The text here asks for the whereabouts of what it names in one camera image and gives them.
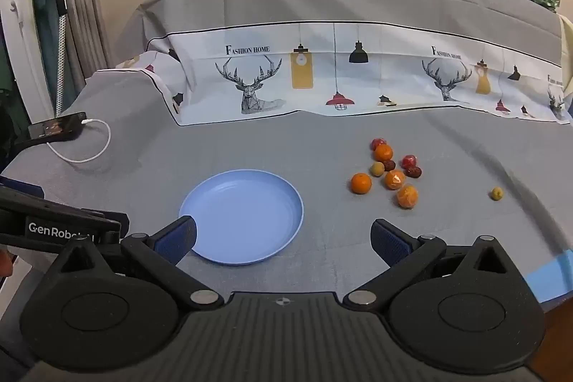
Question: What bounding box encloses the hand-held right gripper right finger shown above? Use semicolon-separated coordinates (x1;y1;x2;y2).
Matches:
342;218;522;311

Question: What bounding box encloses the blue plate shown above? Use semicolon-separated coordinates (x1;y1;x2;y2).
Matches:
179;169;304;265

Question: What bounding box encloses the black smartphone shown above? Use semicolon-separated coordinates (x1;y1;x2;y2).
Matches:
28;112;88;140

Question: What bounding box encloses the grey printed bed sheet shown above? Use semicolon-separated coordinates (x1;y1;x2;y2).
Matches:
0;0;573;306

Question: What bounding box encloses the blue tape strip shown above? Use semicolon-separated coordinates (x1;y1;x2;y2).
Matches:
526;250;573;304

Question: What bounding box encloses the white door frame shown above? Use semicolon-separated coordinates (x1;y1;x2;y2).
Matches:
0;0;59;127

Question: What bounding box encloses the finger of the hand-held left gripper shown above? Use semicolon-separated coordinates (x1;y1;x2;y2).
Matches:
85;208;131;246

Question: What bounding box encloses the grey curtain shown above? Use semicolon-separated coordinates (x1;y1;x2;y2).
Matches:
60;0;112;94

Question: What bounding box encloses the cream cloth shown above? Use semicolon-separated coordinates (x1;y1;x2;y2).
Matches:
557;15;573;114

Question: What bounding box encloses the plastic-wrapped orange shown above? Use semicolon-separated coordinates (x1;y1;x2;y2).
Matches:
396;184;419;209
385;169;406;190

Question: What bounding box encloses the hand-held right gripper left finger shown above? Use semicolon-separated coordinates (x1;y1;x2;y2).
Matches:
51;216;225;312

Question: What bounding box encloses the white charging cable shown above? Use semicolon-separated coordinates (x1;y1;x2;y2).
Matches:
47;119;112;163

